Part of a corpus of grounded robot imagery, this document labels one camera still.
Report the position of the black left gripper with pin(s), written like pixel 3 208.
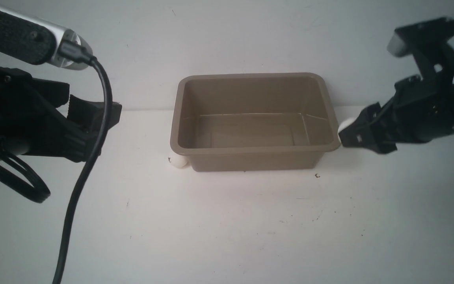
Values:
pixel 30 123

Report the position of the tan plastic bin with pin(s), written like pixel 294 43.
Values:
pixel 253 122

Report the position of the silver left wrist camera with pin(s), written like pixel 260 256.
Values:
pixel 36 41

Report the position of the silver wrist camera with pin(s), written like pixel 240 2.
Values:
pixel 427 43
pixel 36 41

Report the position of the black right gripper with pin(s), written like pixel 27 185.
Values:
pixel 419 111

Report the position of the white table-tennis ball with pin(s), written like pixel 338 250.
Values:
pixel 344 124
pixel 176 160

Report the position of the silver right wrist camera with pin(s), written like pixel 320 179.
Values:
pixel 427 43

